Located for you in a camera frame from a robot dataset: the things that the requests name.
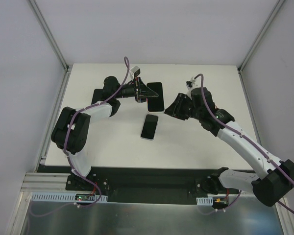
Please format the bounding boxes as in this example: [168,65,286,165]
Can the right aluminium frame post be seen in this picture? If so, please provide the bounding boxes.
[238,0,287,74]

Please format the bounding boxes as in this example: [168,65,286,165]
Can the phone from beige case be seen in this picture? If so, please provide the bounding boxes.
[146,82,165,112]

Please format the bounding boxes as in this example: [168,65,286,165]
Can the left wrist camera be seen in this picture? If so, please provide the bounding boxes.
[130,66,141,79]

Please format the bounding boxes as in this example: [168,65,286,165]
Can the black phone clear case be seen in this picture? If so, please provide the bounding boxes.
[140,114,159,141]

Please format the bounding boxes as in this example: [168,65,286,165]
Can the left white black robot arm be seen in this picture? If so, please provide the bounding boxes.
[51,76,159,190]

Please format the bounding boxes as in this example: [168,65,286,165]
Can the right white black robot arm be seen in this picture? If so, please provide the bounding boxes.
[164,88,294,207]

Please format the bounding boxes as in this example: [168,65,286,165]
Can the left aluminium frame post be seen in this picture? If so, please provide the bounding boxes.
[26,0,70,72]

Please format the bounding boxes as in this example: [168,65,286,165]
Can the right white cable duct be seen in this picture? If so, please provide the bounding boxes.
[196,196,214,206]

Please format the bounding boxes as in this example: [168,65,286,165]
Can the left white cable duct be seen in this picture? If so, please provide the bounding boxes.
[31,192,108,203]

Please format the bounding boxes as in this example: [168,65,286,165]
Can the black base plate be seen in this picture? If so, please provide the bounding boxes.
[66,166,250,204]

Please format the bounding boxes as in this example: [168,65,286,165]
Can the aluminium frame post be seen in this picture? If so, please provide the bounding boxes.
[238,0,287,74]
[26,0,70,72]

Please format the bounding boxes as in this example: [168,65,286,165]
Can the beige phone case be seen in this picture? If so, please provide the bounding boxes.
[147,82,165,113]

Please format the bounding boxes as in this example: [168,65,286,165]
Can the purple cable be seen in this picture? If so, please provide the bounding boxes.
[191,73,294,218]
[63,56,138,209]

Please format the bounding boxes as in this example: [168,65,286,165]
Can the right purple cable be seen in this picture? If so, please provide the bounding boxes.
[191,73,294,218]

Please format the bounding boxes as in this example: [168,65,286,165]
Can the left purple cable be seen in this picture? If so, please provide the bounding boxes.
[63,56,138,209]

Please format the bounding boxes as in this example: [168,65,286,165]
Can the white cable duct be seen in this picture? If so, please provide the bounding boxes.
[31,192,108,203]
[196,196,214,206]

